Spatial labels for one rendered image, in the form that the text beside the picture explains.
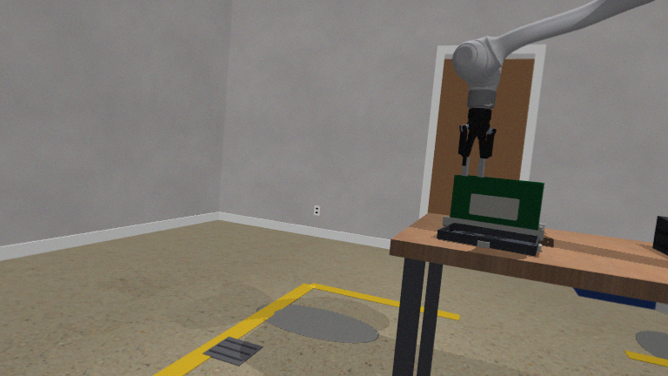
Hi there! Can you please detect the green plastic crate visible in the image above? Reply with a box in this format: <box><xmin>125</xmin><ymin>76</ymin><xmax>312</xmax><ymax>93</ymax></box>
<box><xmin>450</xmin><ymin>175</ymin><xmax>543</xmax><ymax>230</ymax></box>

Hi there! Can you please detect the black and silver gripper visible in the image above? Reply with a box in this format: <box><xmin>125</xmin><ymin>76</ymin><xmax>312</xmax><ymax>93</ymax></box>
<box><xmin>458</xmin><ymin>108</ymin><xmax>497</xmax><ymax>178</ymax></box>

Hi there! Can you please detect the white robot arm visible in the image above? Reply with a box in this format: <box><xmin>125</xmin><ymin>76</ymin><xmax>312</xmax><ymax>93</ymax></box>
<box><xmin>452</xmin><ymin>0</ymin><xmax>655</xmax><ymax>109</ymax></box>

